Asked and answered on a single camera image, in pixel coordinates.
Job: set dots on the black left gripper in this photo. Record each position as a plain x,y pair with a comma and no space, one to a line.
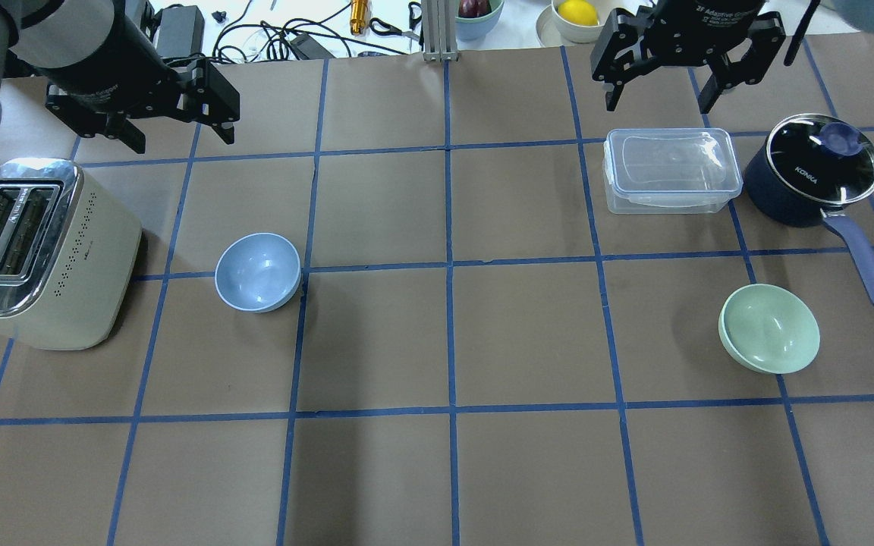
103,62

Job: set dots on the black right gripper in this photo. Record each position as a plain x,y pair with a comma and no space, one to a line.
702,21

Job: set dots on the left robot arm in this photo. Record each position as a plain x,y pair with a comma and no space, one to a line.
51,33

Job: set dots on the cream bowl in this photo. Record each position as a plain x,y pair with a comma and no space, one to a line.
573,33

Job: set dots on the light blue bowl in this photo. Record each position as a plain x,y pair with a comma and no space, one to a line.
469,30

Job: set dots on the green bowl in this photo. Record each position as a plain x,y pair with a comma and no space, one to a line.
769,330

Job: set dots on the yellow lemon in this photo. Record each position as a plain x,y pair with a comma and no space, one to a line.
578,12

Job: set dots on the clear plastic lidded container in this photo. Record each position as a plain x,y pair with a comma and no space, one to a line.
683,171

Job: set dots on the small black power brick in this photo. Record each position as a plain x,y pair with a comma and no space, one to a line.
305,47

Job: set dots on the glass saucepan lid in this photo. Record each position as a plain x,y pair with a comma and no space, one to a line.
822,158

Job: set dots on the dark blue saucepan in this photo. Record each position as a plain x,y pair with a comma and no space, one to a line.
783,205

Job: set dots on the cream two-slot toaster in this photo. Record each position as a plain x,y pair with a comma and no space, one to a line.
68,248

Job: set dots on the dark red fruit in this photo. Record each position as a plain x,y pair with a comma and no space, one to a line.
471,9

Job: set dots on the orange handled tool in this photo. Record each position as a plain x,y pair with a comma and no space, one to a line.
359,18

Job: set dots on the aluminium profile post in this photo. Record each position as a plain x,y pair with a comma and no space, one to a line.
439,24

